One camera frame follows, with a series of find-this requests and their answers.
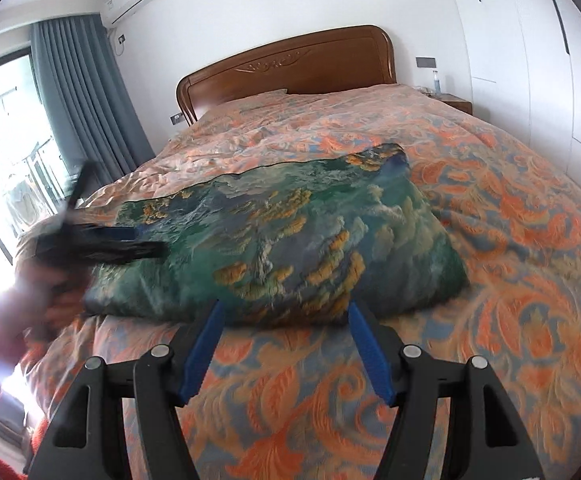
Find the person's left hand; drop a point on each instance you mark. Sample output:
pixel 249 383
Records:
pixel 15 310

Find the blue-grey curtain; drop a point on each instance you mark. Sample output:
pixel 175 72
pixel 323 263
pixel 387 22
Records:
pixel 85 95

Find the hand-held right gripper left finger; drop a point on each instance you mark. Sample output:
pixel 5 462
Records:
pixel 200 350

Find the dark wall socket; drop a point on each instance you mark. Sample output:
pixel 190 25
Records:
pixel 174 119

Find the orange floral bedspread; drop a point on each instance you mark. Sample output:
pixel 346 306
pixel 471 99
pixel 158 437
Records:
pixel 520 260

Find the clear water bottle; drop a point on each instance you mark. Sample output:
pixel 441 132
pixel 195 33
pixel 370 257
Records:
pixel 436 82

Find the grey wall switch plate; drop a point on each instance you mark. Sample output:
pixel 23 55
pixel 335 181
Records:
pixel 426 62

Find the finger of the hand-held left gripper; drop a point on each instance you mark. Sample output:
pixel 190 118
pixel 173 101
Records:
pixel 118 233
pixel 133 251

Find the wooden nightstand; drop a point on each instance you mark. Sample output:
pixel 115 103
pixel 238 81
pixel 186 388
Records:
pixel 458 102

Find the white wardrobe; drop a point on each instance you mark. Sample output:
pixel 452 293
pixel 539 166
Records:
pixel 530 60

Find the wooden headboard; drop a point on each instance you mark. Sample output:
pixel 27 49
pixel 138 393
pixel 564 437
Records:
pixel 280 65

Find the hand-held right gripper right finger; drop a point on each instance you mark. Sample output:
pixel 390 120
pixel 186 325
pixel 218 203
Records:
pixel 370 350

